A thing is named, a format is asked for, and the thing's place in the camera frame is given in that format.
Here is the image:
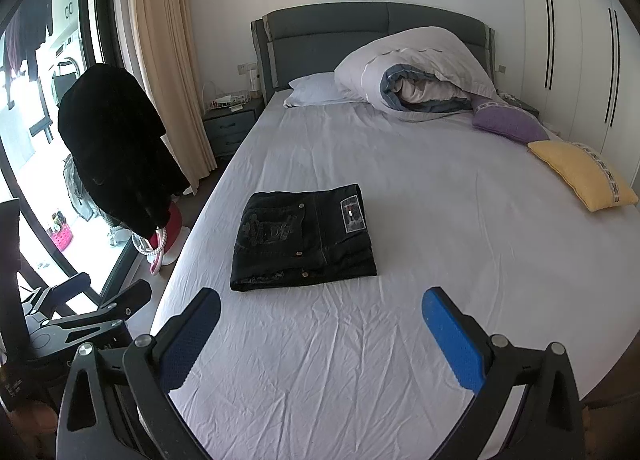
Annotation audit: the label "pink basket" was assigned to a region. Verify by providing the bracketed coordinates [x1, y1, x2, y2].
[47, 227, 75, 253]

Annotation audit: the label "pink white hanger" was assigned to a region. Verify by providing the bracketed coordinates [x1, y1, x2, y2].
[132, 227, 168, 275]

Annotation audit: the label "beige curtain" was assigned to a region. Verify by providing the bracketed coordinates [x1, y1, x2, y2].
[127, 0, 218, 185]

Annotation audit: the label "black sliding door frame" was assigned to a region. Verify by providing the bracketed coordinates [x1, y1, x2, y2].
[0, 0, 138, 301]

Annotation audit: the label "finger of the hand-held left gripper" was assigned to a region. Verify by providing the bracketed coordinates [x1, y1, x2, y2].
[20, 274, 93, 313]
[42, 280, 153, 335]

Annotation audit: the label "grey plastic bag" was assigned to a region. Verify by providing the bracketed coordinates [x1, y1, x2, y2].
[62, 155, 101, 221]

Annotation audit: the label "white grey duvet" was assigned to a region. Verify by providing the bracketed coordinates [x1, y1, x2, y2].
[334, 26, 498, 125]

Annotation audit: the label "white washing machine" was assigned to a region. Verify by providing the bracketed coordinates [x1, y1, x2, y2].
[40, 34, 86, 105]

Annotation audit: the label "white sheeted bed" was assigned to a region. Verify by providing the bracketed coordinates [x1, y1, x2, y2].
[150, 90, 640, 460]

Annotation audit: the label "grey padded headboard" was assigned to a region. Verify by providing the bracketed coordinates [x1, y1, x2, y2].
[250, 2, 496, 103]

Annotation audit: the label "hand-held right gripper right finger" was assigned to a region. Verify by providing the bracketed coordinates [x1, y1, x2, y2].
[421, 286, 586, 460]

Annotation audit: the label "black coat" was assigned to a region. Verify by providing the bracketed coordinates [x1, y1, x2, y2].
[57, 64, 191, 238]

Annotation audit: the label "purple pillow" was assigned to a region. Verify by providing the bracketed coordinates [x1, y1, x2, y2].
[472, 97, 551, 144]

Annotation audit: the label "white wardrobe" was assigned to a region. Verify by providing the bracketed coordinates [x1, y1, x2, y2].
[515, 0, 640, 165]

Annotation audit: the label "black denim pants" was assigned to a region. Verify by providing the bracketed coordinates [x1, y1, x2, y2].
[230, 184, 378, 293]

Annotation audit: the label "yellow pillow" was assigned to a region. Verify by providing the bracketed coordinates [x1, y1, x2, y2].
[527, 140, 640, 213]

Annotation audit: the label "hanging dark clothes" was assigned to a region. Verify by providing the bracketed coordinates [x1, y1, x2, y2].
[2, 0, 56, 83]

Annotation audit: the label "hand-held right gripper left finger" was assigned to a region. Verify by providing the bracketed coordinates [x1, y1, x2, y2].
[56, 287, 222, 460]

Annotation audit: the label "dark grey nightstand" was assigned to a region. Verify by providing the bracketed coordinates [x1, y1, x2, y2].
[202, 97, 266, 161]
[500, 92, 542, 119]

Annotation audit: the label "white pillow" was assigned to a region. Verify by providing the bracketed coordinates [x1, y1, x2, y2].
[283, 72, 368, 108]

